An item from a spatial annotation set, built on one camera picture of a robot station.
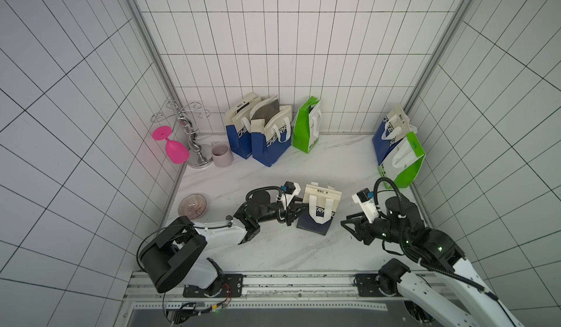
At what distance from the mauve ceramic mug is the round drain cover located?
21cm

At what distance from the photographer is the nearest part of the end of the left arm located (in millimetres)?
686

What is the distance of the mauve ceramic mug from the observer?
105cm

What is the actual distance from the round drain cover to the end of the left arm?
38cm
